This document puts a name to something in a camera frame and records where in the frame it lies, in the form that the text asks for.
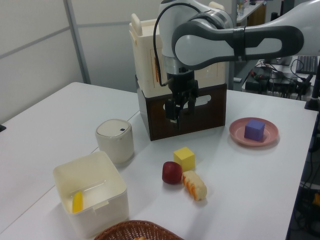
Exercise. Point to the black flat object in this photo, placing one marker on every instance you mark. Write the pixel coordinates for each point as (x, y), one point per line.
(2, 128)

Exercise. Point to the black keyboard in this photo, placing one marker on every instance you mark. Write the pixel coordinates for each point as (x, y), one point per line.
(307, 64)

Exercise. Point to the red toy apple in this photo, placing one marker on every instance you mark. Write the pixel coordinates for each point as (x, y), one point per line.
(171, 173)

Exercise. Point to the yellow cube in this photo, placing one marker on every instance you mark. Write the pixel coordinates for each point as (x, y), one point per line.
(185, 158)

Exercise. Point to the wooden background desk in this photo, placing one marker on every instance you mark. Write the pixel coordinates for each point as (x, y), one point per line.
(255, 11)

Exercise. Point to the brown wicker basket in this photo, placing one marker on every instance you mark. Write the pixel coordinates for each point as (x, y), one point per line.
(135, 231)

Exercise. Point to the black monitor stand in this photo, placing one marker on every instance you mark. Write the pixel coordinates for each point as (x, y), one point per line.
(314, 97)

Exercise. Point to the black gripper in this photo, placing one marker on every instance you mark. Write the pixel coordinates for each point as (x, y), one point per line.
(181, 85)

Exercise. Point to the toy bread with orange stripes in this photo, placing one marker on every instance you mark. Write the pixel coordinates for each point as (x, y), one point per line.
(196, 186)

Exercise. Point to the white square plastic container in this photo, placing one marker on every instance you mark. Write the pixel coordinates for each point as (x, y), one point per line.
(100, 190)

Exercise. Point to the yellow toy banana slice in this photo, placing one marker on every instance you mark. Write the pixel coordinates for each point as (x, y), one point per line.
(77, 202)

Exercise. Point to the purple cube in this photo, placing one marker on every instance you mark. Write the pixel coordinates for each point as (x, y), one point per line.
(254, 130)

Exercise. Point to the grey metal partition post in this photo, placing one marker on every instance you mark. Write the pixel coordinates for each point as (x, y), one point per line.
(80, 50)

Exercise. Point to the pink plate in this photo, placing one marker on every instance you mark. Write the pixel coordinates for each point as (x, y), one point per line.
(237, 131)

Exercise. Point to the dark brown wooden crate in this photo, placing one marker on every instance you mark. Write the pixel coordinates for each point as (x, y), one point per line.
(211, 115)

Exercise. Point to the white round lidded canister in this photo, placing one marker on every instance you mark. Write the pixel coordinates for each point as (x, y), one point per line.
(115, 143)

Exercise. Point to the white grey Franka robot arm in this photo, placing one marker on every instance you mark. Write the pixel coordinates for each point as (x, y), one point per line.
(205, 45)

